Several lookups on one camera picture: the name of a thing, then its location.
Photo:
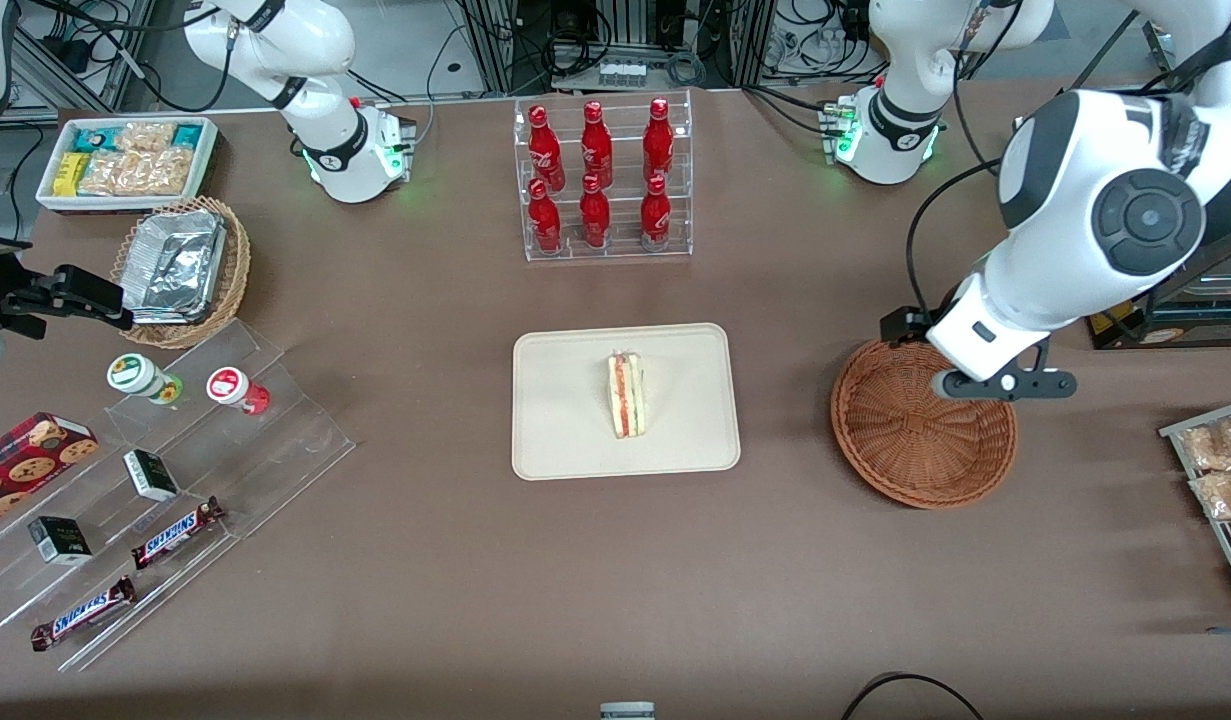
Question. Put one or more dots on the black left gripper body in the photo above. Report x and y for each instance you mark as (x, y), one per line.
(906, 325)

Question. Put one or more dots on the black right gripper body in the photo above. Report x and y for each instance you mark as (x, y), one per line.
(23, 300)

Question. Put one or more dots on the triangular sandwich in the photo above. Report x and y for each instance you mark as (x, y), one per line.
(625, 395)

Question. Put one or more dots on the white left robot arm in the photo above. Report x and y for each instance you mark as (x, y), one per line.
(1065, 250)

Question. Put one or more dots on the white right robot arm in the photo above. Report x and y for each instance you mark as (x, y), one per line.
(340, 150)

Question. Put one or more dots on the aluminium foil tray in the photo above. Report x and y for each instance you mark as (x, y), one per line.
(175, 265)

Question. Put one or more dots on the brown wicker basket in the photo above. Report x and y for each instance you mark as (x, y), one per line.
(905, 440)

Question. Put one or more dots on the light wicker basket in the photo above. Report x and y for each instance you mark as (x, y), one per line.
(237, 260)

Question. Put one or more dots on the tray of packaged snacks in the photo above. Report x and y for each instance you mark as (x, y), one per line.
(1175, 432)

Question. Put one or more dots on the beige plastic tray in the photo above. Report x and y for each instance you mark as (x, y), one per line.
(555, 420)

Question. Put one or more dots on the green lid cup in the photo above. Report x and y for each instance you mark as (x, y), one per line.
(133, 373)

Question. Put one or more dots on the yellow snack packet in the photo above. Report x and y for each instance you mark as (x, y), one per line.
(70, 175)

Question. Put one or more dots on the clear bag of nuts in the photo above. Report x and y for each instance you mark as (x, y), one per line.
(165, 170)
(107, 173)
(145, 137)

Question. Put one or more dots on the teal snack packet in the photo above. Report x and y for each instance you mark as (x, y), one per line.
(187, 136)
(95, 138)

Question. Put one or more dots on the red lid cup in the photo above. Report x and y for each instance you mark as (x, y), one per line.
(228, 385)

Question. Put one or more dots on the red cookie box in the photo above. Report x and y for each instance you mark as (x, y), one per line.
(25, 465)

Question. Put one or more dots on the white snack bin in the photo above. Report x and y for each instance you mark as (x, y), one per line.
(207, 160)

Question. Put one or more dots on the small black box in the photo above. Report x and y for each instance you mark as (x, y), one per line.
(151, 475)
(60, 541)

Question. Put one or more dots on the clear acrylic stepped shelf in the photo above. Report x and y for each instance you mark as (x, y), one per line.
(275, 450)

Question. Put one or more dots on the snickers bar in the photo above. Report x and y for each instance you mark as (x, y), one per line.
(175, 533)
(83, 613)

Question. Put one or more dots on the black food warmer machine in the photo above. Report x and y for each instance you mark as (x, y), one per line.
(1175, 332)

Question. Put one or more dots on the red cola bottle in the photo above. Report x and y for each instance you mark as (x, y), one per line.
(595, 215)
(545, 150)
(596, 148)
(655, 215)
(658, 140)
(544, 220)

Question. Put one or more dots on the clear acrylic bottle rack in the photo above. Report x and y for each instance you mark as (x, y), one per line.
(620, 250)

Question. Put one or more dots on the clear bag of snacks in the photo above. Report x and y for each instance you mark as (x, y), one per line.
(1225, 495)
(1215, 445)

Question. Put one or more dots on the grey power strip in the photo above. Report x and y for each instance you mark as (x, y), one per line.
(622, 73)

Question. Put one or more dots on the small grey device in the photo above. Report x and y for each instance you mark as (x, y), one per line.
(627, 712)

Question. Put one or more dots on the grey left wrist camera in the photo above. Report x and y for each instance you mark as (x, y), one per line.
(1045, 386)

